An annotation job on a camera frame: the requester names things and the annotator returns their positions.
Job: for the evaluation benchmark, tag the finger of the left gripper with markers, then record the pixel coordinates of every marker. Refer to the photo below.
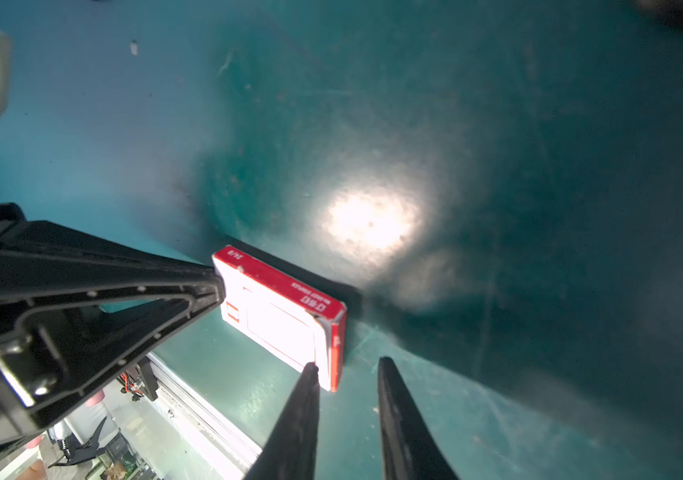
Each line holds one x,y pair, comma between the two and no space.
76,311

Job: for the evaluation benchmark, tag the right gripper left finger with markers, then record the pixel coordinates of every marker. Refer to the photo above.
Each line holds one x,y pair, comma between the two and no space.
290,451

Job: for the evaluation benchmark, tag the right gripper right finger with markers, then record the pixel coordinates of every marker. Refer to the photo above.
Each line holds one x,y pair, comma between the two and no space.
409,450

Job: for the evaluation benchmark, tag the red white staple box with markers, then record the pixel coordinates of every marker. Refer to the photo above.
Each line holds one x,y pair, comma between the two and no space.
295,322

